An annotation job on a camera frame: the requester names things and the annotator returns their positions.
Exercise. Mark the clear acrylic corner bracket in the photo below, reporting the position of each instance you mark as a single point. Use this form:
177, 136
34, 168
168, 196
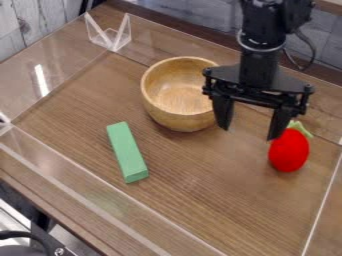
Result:
110, 38

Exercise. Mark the black table clamp mount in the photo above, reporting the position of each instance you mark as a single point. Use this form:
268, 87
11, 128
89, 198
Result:
31, 241

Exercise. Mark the red plush fruit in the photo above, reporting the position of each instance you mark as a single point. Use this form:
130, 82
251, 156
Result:
291, 149

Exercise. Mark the clear acrylic tray wall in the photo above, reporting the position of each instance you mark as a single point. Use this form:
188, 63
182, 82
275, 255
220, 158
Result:
213, 200

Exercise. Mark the green rectangular block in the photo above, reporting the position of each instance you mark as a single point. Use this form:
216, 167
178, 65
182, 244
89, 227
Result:
129, 156

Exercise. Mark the wooden bowl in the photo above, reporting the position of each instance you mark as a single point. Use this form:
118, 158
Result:
172, 92

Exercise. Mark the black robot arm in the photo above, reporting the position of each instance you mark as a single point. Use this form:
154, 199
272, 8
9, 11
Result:
256, 81

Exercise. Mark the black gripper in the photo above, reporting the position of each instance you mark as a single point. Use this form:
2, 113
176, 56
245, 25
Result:
287, 95

